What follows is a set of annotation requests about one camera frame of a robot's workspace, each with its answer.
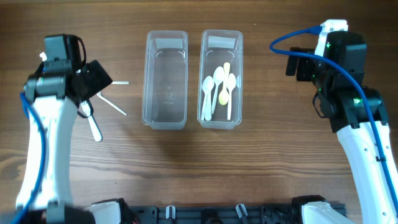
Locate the white fork bent handle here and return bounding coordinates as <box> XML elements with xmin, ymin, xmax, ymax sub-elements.
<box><xmin>96</xmin><ymin>91</ymin><xmax>127</xmax><ymax>116</ymax></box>

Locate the white fork straight handle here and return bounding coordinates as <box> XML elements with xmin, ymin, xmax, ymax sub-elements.
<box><xmin>111</xmin><ymin>81</ymin><xmax>129</xmax><ymax>85</ymax></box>

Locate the light blue plastic fork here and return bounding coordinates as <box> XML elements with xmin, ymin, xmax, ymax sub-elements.
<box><xmin>81</xmin><ymin>100</ymin><xmax>103</xmax><ymax>142</ymax></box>

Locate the white spoon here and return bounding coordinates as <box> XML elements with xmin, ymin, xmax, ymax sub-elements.
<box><xmin>227</xmin><ymin>73</ymin><xmax>236</xmax><ymax>120</ymax></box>
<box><xmin>212</xmin><ymin>67</ymin><xmax>224</xmax><ymax>113</ymax></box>
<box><xmin>202</xmin><ymin>76</ymin><xmax>214</xmax><ymax>121</ymax></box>
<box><xmin>200</xmin><ymin>94</ymin><xmax>207</xmax><ymax>120</ymax></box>

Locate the yellow plastic spoon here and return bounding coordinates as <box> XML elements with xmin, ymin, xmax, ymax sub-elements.
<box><xmin>218</xmin><ymin>62</ymin><xmax>231</xmax><ymax>105</ymax></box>

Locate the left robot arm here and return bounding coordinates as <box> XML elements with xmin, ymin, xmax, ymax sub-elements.
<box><xmin>13</xmin><ymin>34</ymin><xmax>129</xmax><ymax>223</ymax></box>

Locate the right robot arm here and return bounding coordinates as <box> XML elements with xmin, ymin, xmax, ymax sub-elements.
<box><xmin>279</xmin><ymin>30</ymin><xmax>397</xmax><ymax>223</ymax></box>

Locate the right clear plastic container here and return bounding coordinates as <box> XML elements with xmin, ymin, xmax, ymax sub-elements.
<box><xmin>197</xmin><ymin>29</ymin><xmax>243</xmax><ymax>129</ymax></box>

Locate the clear plastic container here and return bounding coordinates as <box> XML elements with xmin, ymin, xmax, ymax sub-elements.
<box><xmin>197</xmin><ymin>29</ymin><xmax>243</xmax><ymax>129</ymax></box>
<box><xmin>142</xmin><ymin>30</ymin><xmax>188</xmax><ymax>130</ymax></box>

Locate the left clear plastic container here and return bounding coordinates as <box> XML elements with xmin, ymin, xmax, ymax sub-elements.
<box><xmin>142</xmin><ymin>30</ymin><xmax>188</xmax><ymax>130</ymax></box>

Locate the left blue cable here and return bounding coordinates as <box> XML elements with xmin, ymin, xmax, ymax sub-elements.
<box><xmin>11</xmin><ymin>91</ymin><xmax>47</xmax><ymax>224</ymax></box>

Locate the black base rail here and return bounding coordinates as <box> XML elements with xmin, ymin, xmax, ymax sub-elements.
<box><xmin>130</xmin><ymin>203</ymin><xmax>303</xmax><ymax>224</ymax></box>

